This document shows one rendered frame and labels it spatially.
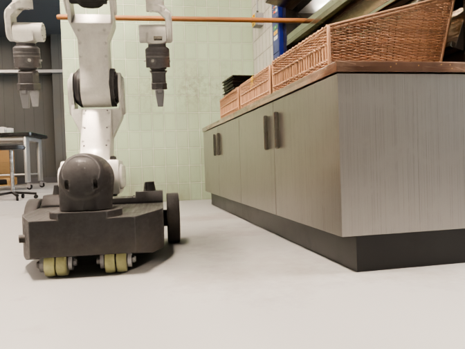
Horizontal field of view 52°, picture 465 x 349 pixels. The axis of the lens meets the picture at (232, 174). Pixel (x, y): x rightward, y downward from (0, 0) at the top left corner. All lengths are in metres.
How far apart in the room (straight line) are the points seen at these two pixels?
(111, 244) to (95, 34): 0.78
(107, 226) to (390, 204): 0.80
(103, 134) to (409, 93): 1.02
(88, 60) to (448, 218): 1.30
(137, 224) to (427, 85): 0.92
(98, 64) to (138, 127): 2.32
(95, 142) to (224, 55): 2.68
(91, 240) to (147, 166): 2.71
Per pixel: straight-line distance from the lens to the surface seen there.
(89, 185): 1.42
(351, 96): 1.37
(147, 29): 1.83
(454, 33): 1.86
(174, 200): 1.90
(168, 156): 4.13
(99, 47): 1.84
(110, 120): 1.81
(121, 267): 1.46
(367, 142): 1.38
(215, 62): 4.27
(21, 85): 1.84
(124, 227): 1.43
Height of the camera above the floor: 0.32
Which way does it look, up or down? 1 degrees down
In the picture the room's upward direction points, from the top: 2 degrees counter-clockwise
